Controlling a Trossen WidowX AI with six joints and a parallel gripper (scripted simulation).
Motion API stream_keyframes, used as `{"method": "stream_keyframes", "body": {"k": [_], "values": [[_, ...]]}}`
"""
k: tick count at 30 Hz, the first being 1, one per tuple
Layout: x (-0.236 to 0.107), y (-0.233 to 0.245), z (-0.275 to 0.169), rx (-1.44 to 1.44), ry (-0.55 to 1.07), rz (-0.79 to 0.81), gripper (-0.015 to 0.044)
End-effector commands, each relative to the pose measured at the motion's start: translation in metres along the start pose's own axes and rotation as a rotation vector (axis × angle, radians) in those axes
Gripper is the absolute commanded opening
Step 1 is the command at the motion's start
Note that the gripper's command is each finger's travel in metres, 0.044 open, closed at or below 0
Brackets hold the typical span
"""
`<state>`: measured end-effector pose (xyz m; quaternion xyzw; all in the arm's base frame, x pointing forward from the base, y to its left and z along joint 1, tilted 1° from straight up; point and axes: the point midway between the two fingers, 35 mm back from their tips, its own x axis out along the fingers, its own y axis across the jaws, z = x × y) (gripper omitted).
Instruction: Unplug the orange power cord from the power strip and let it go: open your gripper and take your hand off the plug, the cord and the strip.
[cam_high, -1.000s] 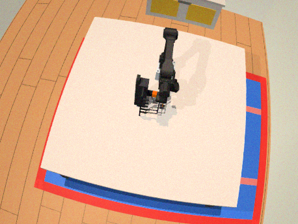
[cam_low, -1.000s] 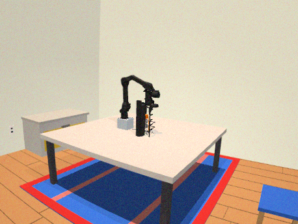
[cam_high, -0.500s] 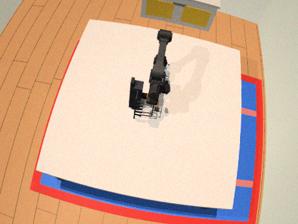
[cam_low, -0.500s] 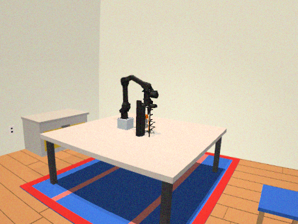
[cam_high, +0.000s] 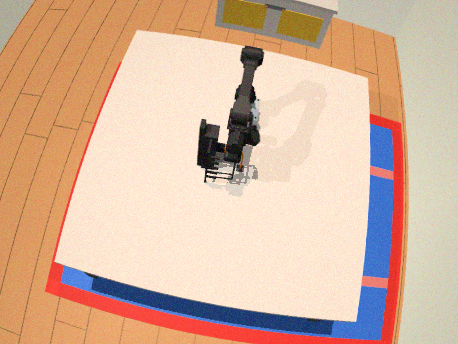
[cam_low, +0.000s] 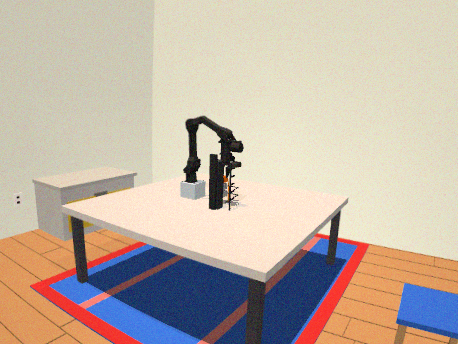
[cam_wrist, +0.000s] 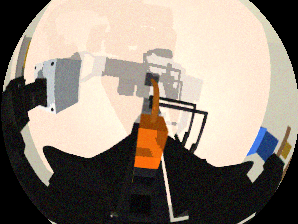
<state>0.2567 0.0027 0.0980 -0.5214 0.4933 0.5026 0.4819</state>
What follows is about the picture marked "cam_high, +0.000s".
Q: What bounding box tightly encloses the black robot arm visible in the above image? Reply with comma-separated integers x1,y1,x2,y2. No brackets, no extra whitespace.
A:
226,45,265,154

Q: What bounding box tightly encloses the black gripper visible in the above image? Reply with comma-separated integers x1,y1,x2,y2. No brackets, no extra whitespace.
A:
223,148,242,163

